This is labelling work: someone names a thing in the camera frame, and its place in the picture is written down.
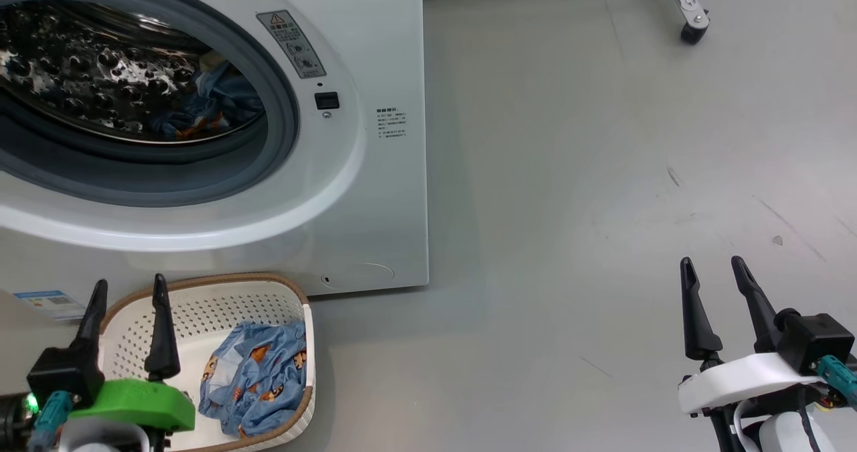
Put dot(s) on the white front-load washing machine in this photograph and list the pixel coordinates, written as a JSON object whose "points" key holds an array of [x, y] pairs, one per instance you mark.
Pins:
{"points": [[375, 204]]}

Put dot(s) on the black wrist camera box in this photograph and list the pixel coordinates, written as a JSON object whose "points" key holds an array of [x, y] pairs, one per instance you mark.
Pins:
{"points": [[813, 341], [63, 375]]}

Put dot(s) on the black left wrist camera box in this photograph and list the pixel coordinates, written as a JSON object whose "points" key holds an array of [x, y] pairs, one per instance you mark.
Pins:
{"points": [[63, 375]]}

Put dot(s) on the blue energy label sticker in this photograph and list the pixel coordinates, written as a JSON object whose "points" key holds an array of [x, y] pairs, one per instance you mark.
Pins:
{"points": [[47, 301]]}

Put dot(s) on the cream perforated basket brown rim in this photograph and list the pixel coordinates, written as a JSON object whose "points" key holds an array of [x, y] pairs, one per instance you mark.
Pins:
{"points": [[221, 305]]}

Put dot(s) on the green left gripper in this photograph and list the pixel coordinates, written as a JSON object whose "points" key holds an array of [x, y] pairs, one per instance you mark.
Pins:
{"points": [[140, 405]]}

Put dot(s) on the black door latch socket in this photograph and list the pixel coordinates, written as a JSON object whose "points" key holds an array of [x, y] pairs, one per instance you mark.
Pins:
{"points": [[327, 100]]}

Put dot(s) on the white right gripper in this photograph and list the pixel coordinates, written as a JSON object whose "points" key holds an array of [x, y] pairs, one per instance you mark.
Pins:
{"points": [[736, 382]]}

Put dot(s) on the grey warning sticker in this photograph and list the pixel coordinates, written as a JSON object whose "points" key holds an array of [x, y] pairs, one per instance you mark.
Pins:
{"points": [[291, 43]]}

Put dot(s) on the small printed text label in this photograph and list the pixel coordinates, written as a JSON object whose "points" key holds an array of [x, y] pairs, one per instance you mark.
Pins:
{"points": [[391, 122]]}

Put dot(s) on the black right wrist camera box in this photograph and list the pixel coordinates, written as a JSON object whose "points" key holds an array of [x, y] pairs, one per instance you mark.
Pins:
{"points": [[813, 341]]}

